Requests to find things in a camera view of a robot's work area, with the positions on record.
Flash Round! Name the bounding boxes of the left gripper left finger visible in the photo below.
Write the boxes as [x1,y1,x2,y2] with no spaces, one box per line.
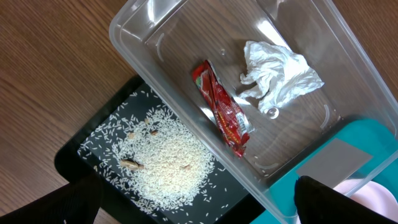
[1,174,103,224]

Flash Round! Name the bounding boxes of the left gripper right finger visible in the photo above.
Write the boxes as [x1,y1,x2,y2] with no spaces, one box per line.
[294,175,397,224]

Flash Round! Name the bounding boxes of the pile of rice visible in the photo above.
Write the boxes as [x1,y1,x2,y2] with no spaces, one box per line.
[113,108,216,213]

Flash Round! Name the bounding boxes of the red snack wrapper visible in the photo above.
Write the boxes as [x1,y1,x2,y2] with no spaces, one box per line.
[192,60,253,157]

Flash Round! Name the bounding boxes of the white tissue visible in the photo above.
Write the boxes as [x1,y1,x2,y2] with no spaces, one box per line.
[239,40,324,113]

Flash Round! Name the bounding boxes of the black waste tray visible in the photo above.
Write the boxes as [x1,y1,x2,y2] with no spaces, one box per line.
[55,78,265,223]

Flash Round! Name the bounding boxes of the large pink plate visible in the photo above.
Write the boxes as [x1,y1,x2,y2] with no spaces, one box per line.
[331,182,397,222]

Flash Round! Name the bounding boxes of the teal serving tray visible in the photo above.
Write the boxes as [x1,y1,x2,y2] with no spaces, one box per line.
[253,119,397,223]

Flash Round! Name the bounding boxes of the clear plastic bin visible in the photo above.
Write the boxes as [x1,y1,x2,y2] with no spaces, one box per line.
[109,0,397,218]

